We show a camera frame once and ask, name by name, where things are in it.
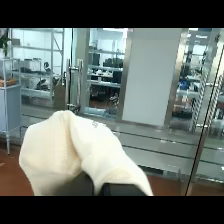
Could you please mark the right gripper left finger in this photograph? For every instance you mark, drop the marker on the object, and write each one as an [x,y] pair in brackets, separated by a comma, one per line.
[78,186]

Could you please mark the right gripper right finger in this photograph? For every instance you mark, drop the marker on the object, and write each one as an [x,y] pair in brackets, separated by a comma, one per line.
[121,190]

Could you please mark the cream garment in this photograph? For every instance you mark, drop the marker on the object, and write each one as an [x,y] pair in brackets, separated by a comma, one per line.
[60,150]

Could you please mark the white metal shelf rack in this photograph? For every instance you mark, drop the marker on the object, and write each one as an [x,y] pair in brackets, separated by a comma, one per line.
[10,100]

